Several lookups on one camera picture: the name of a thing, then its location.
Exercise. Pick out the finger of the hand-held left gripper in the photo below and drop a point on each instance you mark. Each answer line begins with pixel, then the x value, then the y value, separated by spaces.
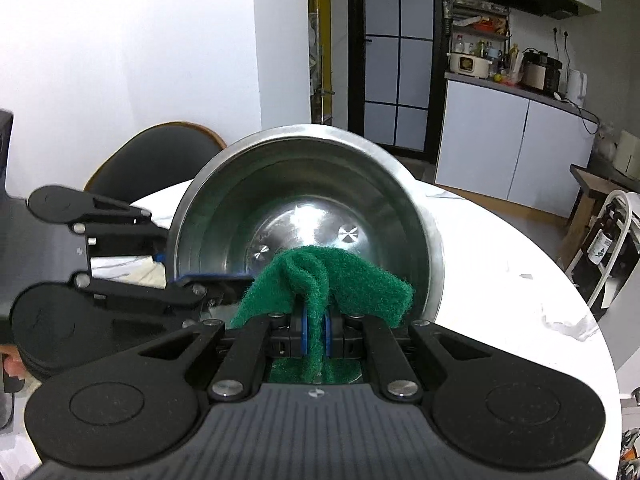
pixel 125 230
pixel 210 285

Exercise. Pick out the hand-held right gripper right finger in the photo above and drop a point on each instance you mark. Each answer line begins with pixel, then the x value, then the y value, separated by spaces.
pixel 328 335

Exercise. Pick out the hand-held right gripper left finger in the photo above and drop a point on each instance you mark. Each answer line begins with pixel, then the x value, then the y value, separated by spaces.
pixel 302 334

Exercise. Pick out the green scouring pad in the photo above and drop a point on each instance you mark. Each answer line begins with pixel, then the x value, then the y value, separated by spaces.
pixel 350 285

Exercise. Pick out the stainless steel bowl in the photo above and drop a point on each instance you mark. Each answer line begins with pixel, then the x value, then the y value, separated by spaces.
pixel 300 195

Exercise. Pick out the person's left hand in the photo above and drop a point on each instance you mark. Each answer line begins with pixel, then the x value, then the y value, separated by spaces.
pixel 10 362

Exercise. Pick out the black chair with wooden rim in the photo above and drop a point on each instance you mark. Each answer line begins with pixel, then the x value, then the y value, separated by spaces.
pixel 150 160

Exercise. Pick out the white base cabinet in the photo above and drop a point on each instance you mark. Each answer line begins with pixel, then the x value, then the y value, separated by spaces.
pixel 480 140

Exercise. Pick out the dark bottle with white label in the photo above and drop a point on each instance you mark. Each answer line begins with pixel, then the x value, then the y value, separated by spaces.
pixel 598 247

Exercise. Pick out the white bottle rack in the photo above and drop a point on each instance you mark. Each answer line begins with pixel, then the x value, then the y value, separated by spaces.
pixel 607 265

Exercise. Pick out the wooden side table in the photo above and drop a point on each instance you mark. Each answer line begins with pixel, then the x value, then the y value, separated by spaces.
pixel 585 180

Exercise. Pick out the black framed glass door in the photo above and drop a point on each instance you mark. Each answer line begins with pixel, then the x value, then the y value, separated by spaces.
pixel 382 10

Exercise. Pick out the colourful printed item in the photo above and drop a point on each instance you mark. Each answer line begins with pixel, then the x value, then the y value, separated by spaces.
pixel 631 452

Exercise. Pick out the black countertop appliance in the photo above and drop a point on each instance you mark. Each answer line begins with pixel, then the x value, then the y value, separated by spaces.
pixel 540 72

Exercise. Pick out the white box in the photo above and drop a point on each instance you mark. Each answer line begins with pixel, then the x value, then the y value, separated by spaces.
pixel 628 152

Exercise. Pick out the white electric kettle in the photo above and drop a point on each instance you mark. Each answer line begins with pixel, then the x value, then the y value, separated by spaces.
pixel 576 85

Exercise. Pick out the black kitchen shelf rack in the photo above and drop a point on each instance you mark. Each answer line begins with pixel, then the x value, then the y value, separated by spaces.
pixel 480 15

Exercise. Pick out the yellow vertical post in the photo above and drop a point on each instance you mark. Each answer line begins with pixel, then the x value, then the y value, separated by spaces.
pixel 326 35

